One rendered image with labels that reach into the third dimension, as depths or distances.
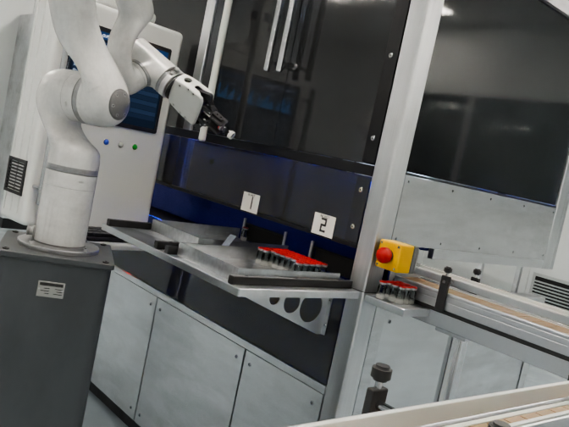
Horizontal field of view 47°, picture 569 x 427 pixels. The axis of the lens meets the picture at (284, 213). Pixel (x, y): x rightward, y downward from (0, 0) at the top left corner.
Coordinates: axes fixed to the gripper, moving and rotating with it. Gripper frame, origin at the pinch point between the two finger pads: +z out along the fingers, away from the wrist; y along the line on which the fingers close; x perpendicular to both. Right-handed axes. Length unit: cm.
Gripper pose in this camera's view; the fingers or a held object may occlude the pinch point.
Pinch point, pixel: (217, 123)
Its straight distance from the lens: 172.7
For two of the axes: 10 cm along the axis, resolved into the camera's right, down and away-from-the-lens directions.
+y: -3.6, 6.1, 7.0
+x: -5.7, 4.5, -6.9
